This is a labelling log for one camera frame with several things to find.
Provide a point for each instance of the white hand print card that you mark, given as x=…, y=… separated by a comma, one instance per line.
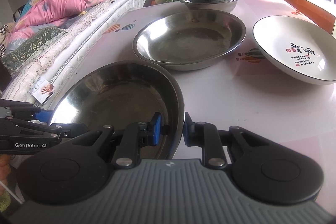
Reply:
x=41, y=91

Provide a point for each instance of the pink floral blanket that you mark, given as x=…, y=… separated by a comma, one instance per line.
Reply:
x=41, y=12

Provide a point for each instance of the steel bowl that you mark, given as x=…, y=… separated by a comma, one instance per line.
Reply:
x=226, y=6

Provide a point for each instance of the person's left hand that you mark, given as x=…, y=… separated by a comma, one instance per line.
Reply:
x=5, y=168

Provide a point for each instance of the white ceramic printed plate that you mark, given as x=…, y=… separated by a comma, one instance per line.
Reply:
x=297, y=47

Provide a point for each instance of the white quilted mattress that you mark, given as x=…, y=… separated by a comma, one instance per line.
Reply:
x=65, y=49

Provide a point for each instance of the large steel plate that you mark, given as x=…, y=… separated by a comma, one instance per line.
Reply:
x=126, y=92

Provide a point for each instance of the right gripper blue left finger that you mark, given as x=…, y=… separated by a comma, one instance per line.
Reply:
x=156, y=128

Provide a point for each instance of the green leaf pattern pillow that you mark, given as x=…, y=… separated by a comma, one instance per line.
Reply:
x=15, y=59

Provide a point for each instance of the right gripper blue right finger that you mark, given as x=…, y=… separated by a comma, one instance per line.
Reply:
x=186, y=129

